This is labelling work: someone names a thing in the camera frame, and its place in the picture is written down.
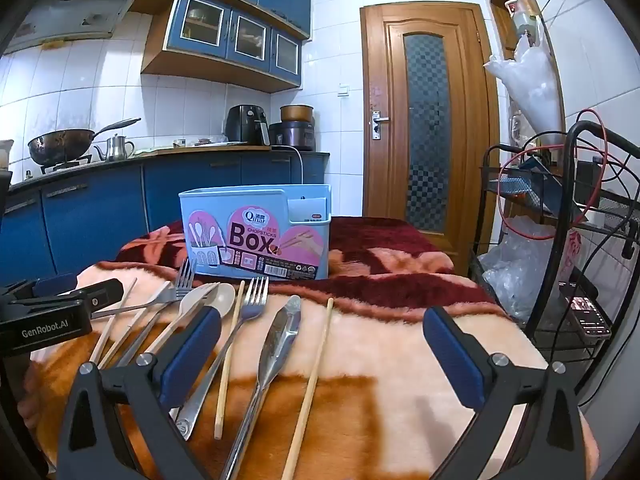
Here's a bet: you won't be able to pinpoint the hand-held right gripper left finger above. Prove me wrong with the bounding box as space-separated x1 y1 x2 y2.
57 305 222 480

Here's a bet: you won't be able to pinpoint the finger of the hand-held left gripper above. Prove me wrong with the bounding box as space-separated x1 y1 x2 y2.
0 279 124 318
0 273 78 305

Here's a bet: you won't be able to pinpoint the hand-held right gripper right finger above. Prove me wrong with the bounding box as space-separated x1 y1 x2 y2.
422 306 593 480

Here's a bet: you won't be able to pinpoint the silver fork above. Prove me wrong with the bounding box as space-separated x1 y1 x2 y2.
91 299 178 319
116 258 197 368
175 276 270 442

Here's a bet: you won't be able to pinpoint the wooden chopstick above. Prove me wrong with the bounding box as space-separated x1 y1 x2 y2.
89 278 138 365
281 298 335 480
214 280 246 441

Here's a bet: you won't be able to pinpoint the white chopstick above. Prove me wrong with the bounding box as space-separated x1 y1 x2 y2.
99 281 172 370

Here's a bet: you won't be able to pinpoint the silver table knife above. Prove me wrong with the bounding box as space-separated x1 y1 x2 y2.
219 295 303 480

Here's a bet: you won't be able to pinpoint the blue plastic utensil box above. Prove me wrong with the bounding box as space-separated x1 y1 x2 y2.
178 184 332 281

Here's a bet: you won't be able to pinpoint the printed plush blanket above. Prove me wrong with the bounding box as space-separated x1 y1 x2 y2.
22 215 601 480

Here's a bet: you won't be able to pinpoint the blue base cabinets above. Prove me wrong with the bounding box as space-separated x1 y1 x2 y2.
0 151 331 288

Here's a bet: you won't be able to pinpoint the clear plastic bags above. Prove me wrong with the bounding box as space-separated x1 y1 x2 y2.
477 215 558 323

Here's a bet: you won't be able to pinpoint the gas stove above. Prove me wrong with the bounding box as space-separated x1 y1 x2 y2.
39 156 95 175

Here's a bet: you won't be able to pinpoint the black wok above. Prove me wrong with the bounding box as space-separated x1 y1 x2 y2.
27 117 142 167

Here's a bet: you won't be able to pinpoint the black smartphone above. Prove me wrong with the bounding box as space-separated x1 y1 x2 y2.
556 280 615 339

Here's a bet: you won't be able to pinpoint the steel kettle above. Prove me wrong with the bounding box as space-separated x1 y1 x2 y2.
94 133 136 162

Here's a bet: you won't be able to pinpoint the wooden door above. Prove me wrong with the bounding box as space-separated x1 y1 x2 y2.
360 2 502 277

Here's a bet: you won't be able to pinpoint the blue flat box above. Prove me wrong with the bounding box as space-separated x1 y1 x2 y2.
500 156 573 216

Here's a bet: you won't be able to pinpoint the black air fryer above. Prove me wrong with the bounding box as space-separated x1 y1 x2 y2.
223 104 271 147

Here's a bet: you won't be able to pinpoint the black metal rack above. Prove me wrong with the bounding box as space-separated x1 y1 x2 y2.
470 120 640 411

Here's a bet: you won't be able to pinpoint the dark rice cooker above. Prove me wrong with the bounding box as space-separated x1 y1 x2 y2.
268 120 316 152

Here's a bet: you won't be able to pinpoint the brown pot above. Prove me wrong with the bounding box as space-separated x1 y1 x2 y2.
280 104 315 123

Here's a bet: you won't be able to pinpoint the grey range hood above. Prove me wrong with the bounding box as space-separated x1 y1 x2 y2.
2 0 156 56

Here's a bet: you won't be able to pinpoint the white plastic bag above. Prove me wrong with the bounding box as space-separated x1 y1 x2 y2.
482 35 565 147

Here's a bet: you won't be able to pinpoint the pale blue jar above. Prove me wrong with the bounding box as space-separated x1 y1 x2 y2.
511 10 545 45

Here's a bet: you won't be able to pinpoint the red cable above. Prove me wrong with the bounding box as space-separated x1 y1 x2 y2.
496 109 626 241

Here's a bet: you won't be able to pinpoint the white power cable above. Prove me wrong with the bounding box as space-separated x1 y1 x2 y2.
272 145 307 186

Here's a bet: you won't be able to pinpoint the blue glass-door wall cabinet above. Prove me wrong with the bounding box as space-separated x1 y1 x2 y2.
141 0 312 93

